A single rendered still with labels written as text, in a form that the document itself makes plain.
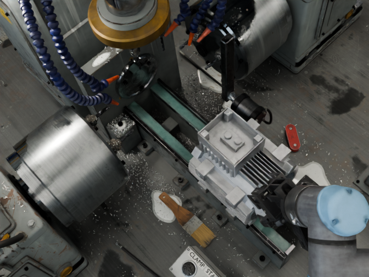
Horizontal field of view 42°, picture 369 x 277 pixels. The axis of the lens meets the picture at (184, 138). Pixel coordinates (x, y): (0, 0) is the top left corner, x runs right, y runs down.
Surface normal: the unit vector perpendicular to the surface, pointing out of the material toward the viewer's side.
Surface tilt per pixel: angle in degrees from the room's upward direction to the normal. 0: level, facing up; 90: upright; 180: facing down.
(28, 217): 0
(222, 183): 0
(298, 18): 90
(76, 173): 39
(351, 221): 30
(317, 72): 0
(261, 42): 66
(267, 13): 43
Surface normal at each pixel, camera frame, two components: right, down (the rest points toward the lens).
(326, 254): -0.45, -0.08
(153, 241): -0.09, -0.45
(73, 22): 0.68, 0.62
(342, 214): 0.27, -0.08
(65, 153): 0.11, -0.25
